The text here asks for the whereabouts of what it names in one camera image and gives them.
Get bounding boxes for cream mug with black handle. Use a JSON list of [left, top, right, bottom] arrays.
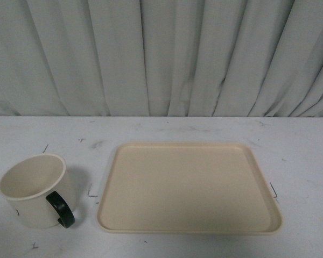
[[0, 154, 76, 229]]

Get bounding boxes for beige rectangular plastic tray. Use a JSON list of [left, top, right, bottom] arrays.
[[97, 142, 283, 235]]

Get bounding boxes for pale grey curtain backdrop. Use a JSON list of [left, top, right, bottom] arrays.
[[0, 1, 323, 117]]

